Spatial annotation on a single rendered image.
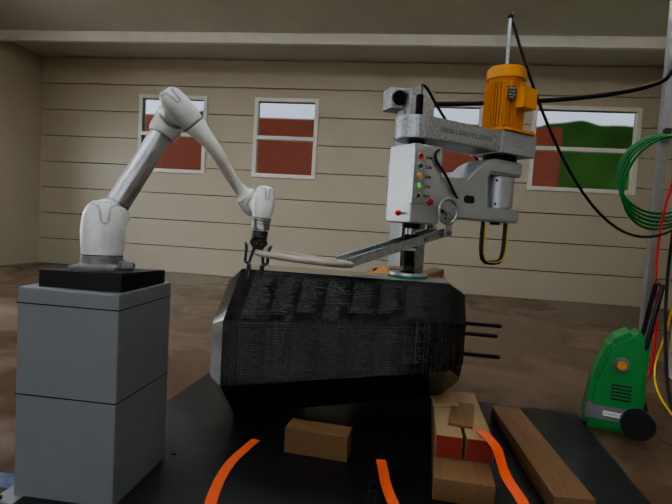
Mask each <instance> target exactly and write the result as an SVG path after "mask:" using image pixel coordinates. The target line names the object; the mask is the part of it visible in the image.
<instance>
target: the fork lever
mask: <svg viewBox="0 0 672 504"><path fill-rule="evenodd" d="M416 235H420V236H417V237H414V238H411V239H407V240H404V241H403V240H402V236H401V237H398V238H395V239H391V240H388V241H385V242H381V243H378V244H375V245H372V246H368V247H365V248H362V249H359V250H355V251H352V252H349V253H345V254H342V255H339V256H336V259H341V260H347V261H351V262H353V263H354V266H357V265H361V264H364V263H367V262H370V261H373V260H376V259H379V258H382V257H385V256H388V255H391V254H394V253H397V252H401V251H404V250H407V249H410V248H413V247H416V246H419V245H422V244H425V243H428V242H431V241H434V240H438V239H441V238H444V237H443V235H444V228H443V229H439V230H437V229H436V226H434V227H430V228H427V229H424V230H421V231H417V233H416Z"/></svg>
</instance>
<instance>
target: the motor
mask: <svg viewBox="0 0 672 504"><path fill-rule="evenodd" d="M526 74H527V69H526V68H525V67H524V66H522V65H519V64H500V65H496V66H493V67H491V68H490V69H489V70H488V71H487V75H486V83H487V84H486V85H485V93H484V106H483V119H482V127H484V128H489V129H494V130H498V131H499V130H507V131H511V132H516V133H520V134H525V135H530V136H536V133H534V132H533V131H532V132H528V131H524V130H523V121H524V111H526V112H528V111H533V110H536V108H537V95H538V90H537V89H533V88H530V87H527V86H526V84H525V82H526Z"/></svg>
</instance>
